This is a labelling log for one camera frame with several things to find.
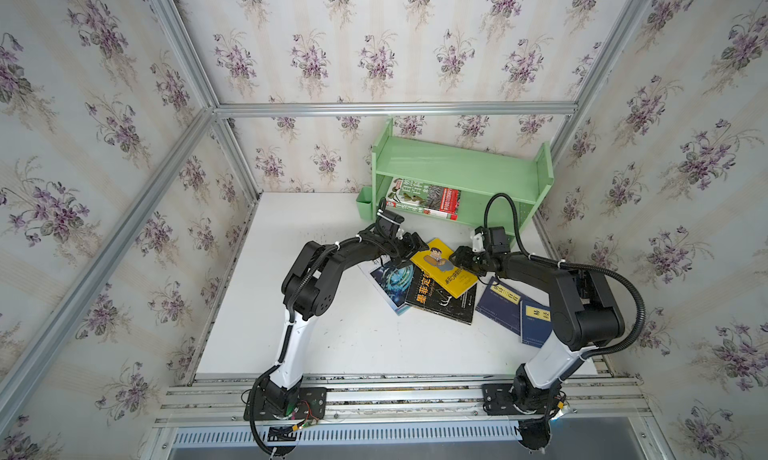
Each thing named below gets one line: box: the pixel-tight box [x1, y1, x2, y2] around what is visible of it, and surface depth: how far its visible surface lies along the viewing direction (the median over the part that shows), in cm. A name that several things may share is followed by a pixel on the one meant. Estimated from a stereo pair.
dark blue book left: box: [475, 276, 525, 336], surface depth 91 cm
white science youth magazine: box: [357, 256, 414, 316], surface depth 97 cm
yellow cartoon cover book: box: [410, 238, 479, 300], surface depth 96 cm
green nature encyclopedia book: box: [385, 177, 461, 221], surface depth 100 cm
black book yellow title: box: [405, 266, 478, 325], surface depth 92 cm
